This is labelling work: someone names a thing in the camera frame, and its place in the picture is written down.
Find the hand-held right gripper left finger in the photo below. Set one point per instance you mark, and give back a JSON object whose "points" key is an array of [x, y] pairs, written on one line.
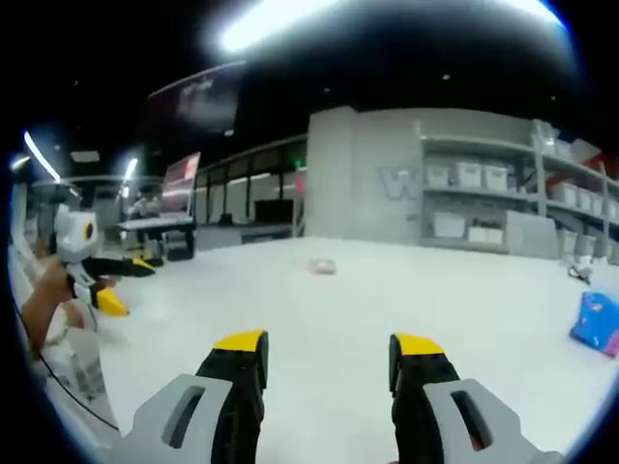
{"points": [[193, 415]]}

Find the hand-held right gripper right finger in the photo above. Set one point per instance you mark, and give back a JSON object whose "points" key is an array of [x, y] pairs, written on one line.
{"points": [[464, 415]]}

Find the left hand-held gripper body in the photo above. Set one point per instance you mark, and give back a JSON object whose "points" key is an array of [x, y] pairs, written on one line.
{"points": [[72, 232]]}

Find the clear pinkish resealable bag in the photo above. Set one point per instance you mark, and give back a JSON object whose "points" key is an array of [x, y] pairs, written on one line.
{"points": [[322, 266]]}

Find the person's left hand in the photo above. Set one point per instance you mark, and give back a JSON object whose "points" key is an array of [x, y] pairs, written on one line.
{"points": [[43, 304]]}

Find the grey work table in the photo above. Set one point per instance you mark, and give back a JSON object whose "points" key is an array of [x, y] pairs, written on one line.
{"points": [[155, 223]]}

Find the ceiling light tube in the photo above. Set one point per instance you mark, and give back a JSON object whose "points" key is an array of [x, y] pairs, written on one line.
{"points": [[130, 176], [39, 153]]}

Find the pink standing display panel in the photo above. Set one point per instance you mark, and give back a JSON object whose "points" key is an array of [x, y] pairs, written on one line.
{"points": [[181, 186]]}

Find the blue printed packet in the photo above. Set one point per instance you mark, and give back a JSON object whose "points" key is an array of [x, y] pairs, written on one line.
{"points": [[595, 324]]}

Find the white lidded storage box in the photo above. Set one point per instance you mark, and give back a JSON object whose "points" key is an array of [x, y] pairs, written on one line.
{"points": [[439, 176], [495, 178], [485, 235], [469, 175], [449, 225]]}

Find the dark hanging screen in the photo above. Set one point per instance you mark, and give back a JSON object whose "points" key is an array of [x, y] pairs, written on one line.
{"points": [[198, 96]]}

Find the small white and dark object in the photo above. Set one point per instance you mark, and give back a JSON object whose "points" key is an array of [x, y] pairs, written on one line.
{"points": [[580, 268]]}

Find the grey shelving unit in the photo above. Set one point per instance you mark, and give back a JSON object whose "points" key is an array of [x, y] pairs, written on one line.
{"points": [[517, 203]]}

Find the row of pale shelf bins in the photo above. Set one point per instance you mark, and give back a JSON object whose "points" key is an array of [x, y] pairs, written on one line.
{"points": [[578, 195]]}

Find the bright ceiling light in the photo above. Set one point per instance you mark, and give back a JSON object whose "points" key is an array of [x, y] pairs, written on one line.
{"points": [[271, 26]]}

